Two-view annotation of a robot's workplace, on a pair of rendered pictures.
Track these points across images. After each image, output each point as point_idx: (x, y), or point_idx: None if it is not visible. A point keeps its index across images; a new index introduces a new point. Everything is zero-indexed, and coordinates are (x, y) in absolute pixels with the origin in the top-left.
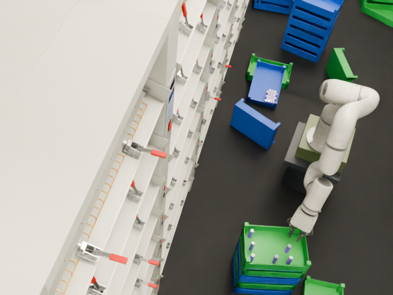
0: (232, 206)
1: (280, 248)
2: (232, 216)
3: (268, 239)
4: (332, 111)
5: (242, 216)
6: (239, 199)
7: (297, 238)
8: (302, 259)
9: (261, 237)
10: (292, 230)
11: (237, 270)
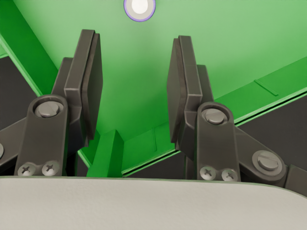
0: (300, 135)
1: (180, 4)
2: (294, 113)
3: (263, 27)
4: None
5: (268, 124)
6: (288, 161)
7: (92, 59)
8: (31, 8)
9: (305, 16)
10: (199, 113)
11: None
